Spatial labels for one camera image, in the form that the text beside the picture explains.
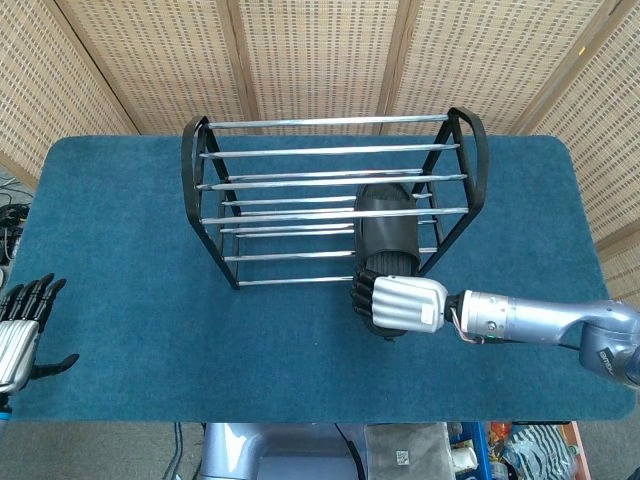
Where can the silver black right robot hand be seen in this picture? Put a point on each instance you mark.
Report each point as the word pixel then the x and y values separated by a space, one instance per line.
pixel 407 302

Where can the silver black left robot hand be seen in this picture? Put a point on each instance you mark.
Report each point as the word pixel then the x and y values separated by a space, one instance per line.
pixel 15 345

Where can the black rubber slipper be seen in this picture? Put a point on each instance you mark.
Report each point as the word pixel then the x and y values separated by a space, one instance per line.
pixel 387 235

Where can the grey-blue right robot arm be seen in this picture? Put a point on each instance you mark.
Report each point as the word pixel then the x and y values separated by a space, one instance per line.
pixel 530 320

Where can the black chrome shoe rack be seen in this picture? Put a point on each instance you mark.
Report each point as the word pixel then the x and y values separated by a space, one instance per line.
pixel 290 256

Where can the striped grey cloth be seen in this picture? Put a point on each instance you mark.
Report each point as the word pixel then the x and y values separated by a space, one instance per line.
pixel 540 447

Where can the blue carpet mat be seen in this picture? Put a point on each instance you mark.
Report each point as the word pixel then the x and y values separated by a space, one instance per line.
pixel 150 325

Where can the grey fabric bag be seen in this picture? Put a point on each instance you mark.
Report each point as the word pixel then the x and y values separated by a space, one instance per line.
pixel 405 447

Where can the white paper cup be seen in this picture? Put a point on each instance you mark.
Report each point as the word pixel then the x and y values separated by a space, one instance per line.
pixel 462 456

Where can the grey-blue robot torso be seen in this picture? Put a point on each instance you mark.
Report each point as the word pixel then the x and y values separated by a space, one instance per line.
pixel 280 450

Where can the orange plastic crate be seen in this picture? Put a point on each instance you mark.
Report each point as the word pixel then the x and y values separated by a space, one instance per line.
pixel 580 450

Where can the woven bamboo folding screen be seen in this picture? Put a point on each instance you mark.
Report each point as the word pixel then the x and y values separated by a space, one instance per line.
pixel 320 55

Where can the blue metal frame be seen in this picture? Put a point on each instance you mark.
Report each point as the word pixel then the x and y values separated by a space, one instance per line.
pixel 475 440

